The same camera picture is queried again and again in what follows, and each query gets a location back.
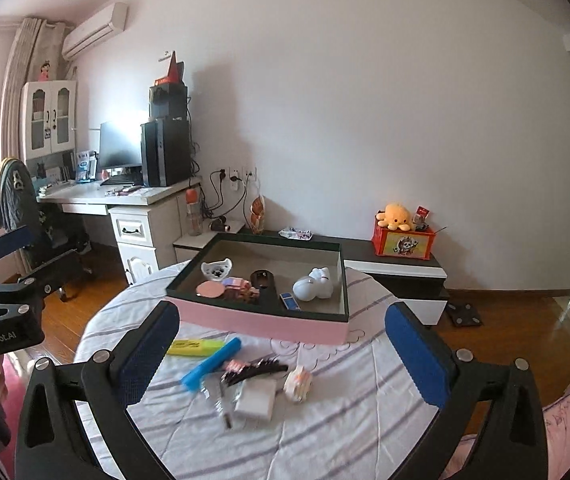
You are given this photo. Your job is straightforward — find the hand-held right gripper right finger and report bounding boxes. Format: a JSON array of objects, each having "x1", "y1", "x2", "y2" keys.
[{"x1": 384, "y1": 301, "x2": 551, "y2": 480}]

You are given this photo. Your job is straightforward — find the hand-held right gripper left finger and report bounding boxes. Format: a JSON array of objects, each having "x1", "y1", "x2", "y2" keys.
[{"x1": 14, "y1": 301, "x2": 186, "y2": 480}]

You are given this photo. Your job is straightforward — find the black rhinestone hair clip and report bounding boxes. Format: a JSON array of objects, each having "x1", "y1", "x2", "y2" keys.
[{"x1": 222, "y1": 357, "x2": 288, "y2": 386}]

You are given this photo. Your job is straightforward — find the white cat-shaped dish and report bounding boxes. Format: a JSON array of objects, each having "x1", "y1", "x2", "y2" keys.
[{"x1": 201, "y1": 259, "x2": 233, "y2": 281}]

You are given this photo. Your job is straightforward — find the brown checkered block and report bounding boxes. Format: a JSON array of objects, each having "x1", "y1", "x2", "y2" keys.
[{"x1": 225, "y1": 287, "x2": 261, "y2": 306}]

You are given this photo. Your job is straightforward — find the pink storage box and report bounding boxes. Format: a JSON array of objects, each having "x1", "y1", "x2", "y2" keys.
[{"x1": 165, "y1": 232, "x2": 350, "y2": 346}]

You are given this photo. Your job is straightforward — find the white round figurine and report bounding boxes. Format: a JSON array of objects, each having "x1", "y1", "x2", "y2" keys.
[{"x1": 292, "y1": 267, "x2": 336, "y2": 303}]

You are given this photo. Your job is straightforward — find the grey jacket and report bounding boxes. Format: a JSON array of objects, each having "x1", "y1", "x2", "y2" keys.
[{"x1": 0, "y1": 157, "x2": 40, "y2": 231}]

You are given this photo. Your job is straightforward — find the yellow highlighter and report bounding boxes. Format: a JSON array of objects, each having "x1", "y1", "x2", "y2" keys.
[{"x1": 166, "y1": 339, "x2": 226, "y2": 358}]

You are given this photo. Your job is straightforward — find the black office chair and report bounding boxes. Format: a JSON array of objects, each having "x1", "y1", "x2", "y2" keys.
[{"x1": 0, "y1": 157, "x2": 96, "y2": 301}]

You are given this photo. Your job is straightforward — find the black bathroom scale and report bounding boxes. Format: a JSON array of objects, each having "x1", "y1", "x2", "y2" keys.
[{"x1": 446, "y1": 301, "x2": 482, "y2": 329}]

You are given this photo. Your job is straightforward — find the blue tube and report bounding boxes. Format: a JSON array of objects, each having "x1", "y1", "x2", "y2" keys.
[{"x1": 181, "y1": 337, "x2": 242, "y2": 390}]

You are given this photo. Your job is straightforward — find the white glass-door cabinet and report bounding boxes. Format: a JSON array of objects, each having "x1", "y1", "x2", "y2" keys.
[{"x1": 19, "y1": 80, "x2": 78, "y2": 163}]

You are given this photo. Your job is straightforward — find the black white low cabinet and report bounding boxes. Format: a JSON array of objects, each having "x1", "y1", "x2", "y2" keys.
[{"x1": 245, "y1": 230, "x2": 450, "y2": 328}]

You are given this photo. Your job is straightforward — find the white desk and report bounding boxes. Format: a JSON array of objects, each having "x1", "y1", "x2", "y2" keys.
[{"x1": 36, "y1": 176, "x2": 203, "y2": 286}]

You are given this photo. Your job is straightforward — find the blue carton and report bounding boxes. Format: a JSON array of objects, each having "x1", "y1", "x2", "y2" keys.
[{"x1": 75, "y1": 149, "x2": 98, "y2": 182}]

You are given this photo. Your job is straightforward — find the red printed box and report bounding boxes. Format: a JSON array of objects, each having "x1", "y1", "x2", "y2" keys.
[{"x1": 371, "y1": 222, "x2": 437, "y2": 261}]

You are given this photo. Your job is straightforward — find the white charger block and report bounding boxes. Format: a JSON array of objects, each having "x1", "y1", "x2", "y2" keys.
[{"x1": 235, "y1": 377, "x2": 276, "y2": 421}]

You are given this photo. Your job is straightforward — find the white pink toy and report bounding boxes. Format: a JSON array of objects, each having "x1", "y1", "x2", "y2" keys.
[{"x1": 284, "y1": 366, "x2": 313, "y2": 402}]

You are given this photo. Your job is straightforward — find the yellow octopus plush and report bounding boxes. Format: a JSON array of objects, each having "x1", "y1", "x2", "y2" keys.
[{"x1": 376, "y1": 202, "x2": 413, "y2": 231}]

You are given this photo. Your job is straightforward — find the black computer monitor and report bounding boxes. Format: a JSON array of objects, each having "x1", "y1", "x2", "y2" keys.
[{"x1": 98, "y1": 121, "x2": 145, "y2": 177}]

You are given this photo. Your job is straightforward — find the clear bottle orange cap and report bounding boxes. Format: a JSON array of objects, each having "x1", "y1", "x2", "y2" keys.
[{"x1": 185, "y1": 187, "x2": 203, "y2": 237}]

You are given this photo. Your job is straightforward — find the white low side table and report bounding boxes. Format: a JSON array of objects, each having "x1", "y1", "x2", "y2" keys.
[{"x1": 172, "y1": 217, "x2": 246, "y2": 263}]

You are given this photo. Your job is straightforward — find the pink printed sheet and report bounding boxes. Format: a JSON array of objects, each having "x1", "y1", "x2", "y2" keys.
[{"x1": 458, "y1": 367, "x2": 570, "y2": 480}]

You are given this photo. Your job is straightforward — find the orange snack bag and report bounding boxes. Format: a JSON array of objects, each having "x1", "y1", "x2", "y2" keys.
[{"x1": 248, "y1": 195, "x2": 267, "y2": 235}]

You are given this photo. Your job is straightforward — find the black computer tower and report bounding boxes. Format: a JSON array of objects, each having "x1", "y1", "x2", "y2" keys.
[{"x1": 140, "y1": 117, "x2": 192, "y2": 187}]

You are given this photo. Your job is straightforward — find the beige curtain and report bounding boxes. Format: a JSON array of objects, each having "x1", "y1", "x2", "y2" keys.
[{"x1": 0, "y1": 16, "x2": 70, "y2": 201}]

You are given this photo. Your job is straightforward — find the black speaker box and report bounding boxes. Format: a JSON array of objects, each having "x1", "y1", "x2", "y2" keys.
[{"x1": 148, "y1": 84, "x2": 189, "y2": 121}]

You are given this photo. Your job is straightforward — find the white air conditioner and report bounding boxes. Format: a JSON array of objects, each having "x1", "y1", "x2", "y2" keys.
[{"x1": 61, "y1": 2, "x2": 130, "y2": 59}]

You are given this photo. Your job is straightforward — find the red pointed box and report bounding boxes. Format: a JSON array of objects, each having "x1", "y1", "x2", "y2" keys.
[{"x1": 154, "y1": 51, "x2": 186, "y2": 86}]

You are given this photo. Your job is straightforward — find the black power cable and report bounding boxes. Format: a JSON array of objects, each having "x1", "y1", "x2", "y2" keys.
[{"x1": 197, "y1": 170, "x2": 246, "y2": 221}]

